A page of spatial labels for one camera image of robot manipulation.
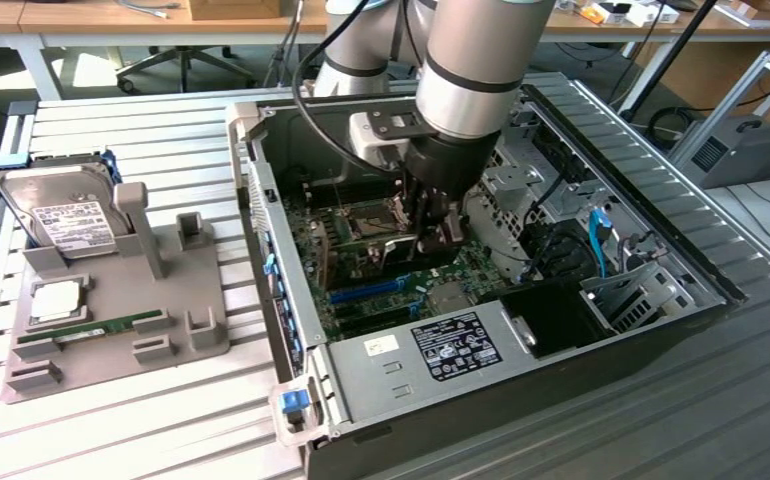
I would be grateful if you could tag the silver power supply unit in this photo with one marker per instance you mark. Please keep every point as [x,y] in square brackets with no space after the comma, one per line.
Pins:
[384,385]

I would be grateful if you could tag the black office chair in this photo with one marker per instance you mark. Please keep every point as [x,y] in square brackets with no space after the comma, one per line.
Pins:
[184,65]

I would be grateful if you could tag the green motherboard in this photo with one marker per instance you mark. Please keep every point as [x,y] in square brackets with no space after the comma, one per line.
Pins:
[477,270]

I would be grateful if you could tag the wooden desk with small boxes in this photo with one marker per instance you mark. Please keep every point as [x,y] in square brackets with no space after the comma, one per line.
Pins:
[724,27]

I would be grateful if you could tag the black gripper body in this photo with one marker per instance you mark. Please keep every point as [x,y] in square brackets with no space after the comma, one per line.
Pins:
[450,160]

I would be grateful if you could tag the black plastic shroud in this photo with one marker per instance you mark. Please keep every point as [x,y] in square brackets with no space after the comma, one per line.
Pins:
[551,320]

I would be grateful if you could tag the grey equipment box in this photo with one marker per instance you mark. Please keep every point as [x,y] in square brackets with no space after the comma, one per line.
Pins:
[751,150]

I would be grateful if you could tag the aluminium profile frame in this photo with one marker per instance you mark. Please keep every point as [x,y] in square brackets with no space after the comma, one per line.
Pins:
[757,70]

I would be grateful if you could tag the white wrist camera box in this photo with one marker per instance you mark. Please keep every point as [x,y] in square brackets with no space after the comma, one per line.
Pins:
[370,140]

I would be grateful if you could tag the green RAM stick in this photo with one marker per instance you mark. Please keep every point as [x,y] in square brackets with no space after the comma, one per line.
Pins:
[110,327]

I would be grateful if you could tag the silver CPU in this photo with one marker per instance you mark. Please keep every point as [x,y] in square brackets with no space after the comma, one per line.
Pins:
[57,302]

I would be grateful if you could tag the slanted silver disk bay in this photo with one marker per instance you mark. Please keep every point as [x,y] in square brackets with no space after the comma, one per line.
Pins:
[637,300]

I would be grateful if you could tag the black stand pole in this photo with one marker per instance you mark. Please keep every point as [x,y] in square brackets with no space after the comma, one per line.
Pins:
[673,50]

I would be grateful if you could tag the wooden desk with cardboard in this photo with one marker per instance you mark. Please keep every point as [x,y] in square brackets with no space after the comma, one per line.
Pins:
[90,22]

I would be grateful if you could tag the CPU socket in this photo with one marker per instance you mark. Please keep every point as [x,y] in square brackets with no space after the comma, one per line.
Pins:
[366,222]

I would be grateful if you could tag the yellow and black box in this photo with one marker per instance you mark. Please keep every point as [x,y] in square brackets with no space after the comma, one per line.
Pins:
[597,14]

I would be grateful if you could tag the perforated metal disk bay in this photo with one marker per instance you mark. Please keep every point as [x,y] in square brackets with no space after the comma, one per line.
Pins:
[524,190]

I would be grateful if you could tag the silver hard disk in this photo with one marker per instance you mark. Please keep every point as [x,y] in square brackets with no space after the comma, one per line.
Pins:
[57,200]

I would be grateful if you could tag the blue case latch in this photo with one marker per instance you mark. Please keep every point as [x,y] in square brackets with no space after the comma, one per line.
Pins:
[292,401]

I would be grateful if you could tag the silver chipset heatsink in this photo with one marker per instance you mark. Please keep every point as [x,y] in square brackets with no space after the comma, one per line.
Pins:
[450,300]

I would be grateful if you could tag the brown cardboard box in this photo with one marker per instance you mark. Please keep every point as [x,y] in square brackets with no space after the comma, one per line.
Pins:
[237,9]

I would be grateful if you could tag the grey parts rack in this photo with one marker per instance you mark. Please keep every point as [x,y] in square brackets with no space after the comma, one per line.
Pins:
[117,360]

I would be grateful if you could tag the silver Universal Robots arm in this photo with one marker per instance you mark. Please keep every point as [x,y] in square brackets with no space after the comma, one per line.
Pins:
[484,60]

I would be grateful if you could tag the open black PC case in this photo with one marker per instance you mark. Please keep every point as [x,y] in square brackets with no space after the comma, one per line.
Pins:
[624,380]

